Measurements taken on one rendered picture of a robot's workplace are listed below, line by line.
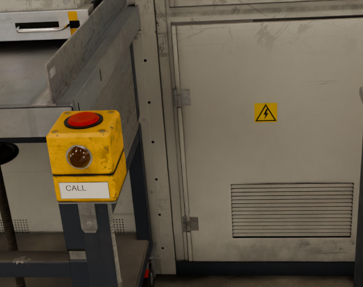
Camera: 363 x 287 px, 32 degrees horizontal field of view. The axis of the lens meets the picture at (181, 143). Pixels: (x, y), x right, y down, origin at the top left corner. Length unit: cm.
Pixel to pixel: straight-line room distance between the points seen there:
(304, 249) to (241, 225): 20
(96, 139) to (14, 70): 49
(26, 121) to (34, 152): 82
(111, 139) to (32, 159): 111
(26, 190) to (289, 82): 84
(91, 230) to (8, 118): 28
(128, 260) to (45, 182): 35
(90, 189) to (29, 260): 44
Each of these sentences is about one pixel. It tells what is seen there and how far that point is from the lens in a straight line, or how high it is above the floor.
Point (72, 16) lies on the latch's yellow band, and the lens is 132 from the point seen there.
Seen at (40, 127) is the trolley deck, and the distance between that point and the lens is 105.
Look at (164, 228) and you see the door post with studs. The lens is 192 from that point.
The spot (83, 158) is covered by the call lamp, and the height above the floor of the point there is 87.
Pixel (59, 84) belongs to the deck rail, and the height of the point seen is 87.
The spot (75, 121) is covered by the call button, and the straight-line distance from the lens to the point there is 80.
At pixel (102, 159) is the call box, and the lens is 79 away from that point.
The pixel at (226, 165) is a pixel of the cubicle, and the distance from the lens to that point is 177.
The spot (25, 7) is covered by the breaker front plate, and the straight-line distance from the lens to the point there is 136.
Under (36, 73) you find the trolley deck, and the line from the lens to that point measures 120.
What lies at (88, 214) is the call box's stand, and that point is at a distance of 85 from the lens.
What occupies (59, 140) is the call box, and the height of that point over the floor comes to 89.
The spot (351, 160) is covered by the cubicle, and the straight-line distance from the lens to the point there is 179.
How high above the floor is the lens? 121
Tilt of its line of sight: 25 degrees down
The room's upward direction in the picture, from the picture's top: 4 degrees counter-clockwise
